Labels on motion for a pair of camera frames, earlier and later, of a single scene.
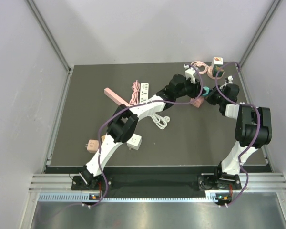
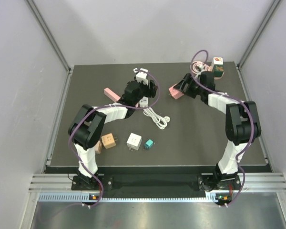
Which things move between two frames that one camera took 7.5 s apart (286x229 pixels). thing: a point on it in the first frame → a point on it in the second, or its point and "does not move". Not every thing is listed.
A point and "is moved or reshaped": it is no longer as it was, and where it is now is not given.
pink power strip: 116,98 does not move
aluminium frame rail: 250,182 does not move
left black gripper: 196,88 → 150,92
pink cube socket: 198,102 is moved or reshaped
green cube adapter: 215,69 does not move
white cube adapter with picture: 218,60 does not move
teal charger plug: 207,89 is moved or reshaped
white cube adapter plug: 135,142 does not move
